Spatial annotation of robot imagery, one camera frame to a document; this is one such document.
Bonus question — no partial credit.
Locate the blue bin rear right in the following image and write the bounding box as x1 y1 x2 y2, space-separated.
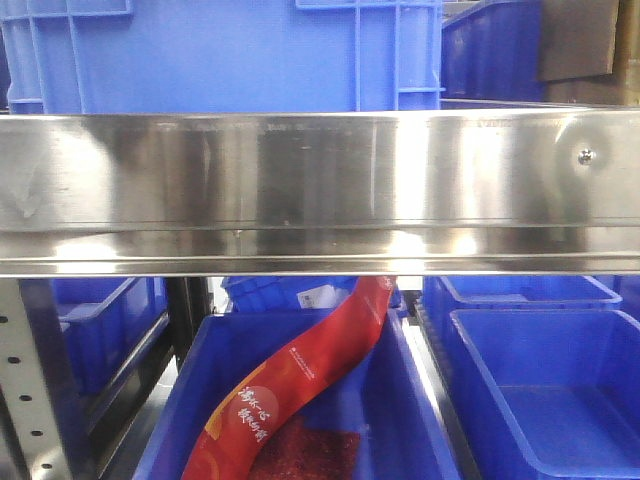
422 275 622 328

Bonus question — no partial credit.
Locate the blue bin with red bag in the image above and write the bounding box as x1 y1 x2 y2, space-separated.
133 310 460 479

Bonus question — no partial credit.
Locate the blue bin lower left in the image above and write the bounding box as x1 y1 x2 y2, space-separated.
50 277 167 395

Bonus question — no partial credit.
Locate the blue bin upper right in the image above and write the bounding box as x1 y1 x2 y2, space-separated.
441 1 544 102

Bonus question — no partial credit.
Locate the empty blue bin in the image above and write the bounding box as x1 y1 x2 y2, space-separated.
447 310 639 479

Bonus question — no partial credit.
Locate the red snack bag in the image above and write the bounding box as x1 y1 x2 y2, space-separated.
182 276 396 479

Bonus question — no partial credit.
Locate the perforated steel upright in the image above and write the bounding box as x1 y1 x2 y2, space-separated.
1 279 72 479

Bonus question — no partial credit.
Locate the large blue crate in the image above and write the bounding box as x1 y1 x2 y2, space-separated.
1 1 442 114

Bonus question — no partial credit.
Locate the brown cardboard piece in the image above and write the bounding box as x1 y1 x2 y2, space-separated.
538 0 619 82

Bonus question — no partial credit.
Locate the stainless steel shelf rail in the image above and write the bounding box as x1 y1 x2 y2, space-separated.
1 106 639 278

